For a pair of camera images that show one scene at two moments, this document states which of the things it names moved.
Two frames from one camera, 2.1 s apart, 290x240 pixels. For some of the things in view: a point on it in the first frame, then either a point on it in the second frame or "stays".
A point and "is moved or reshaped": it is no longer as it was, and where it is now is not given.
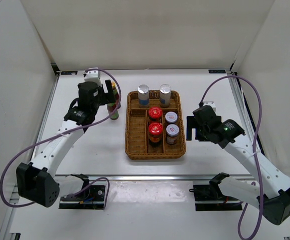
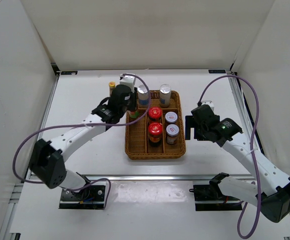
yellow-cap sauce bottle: [111, 107] is moved or reshaped
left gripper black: [107, 97] -> [133, 96]
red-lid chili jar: [154, 132] stays
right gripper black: [191, 123] stays
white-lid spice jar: [171, 131] stays
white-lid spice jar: [170, 117] stays
